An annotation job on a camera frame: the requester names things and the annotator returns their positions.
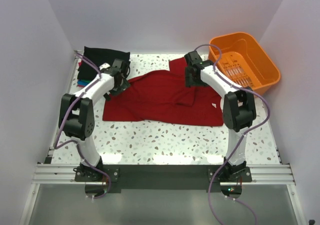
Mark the red t shirt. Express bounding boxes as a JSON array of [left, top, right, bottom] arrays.
[[102, 57, 224, 127]]

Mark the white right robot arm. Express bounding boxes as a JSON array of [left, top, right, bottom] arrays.
[[184, 51, 257, 182]]

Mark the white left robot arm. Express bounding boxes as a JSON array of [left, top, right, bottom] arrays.
[[53, 59, 131, 183]]

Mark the green folded t shirt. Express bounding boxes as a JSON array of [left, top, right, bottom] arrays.
[[78, 79, 91, 86]]

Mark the blue folded t shirt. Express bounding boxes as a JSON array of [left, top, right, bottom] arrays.
[[77, 80, 89, 88]]

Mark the orange plastic basket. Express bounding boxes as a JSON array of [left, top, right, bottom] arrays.
[[210, 32, 281, 95]]

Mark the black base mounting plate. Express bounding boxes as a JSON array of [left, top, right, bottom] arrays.
[[74, 163, 252, 194]]

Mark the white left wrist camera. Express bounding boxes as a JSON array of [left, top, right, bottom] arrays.
[[99, 63, 111, 73]]

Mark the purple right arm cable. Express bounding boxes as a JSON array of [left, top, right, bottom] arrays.
[[193, 43, 272, 225]]

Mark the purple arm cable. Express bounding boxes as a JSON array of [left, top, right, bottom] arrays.
[[193, 43, 272, 225], [53, 51, 112, 198]]

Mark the aluminium left frame rail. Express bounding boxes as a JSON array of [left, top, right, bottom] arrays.
[[43, 50, 82, 165]]

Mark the aluminium frame rail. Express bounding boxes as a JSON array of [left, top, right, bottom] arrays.
[[32, 164, 295, 185], [43, 50, 82, 165]]

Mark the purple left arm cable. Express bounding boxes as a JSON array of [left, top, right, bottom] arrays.
[[53, 51, 112, 198]]

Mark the aluminium front frame rail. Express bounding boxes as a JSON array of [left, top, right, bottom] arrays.
[[32, 164, 295, 185]]

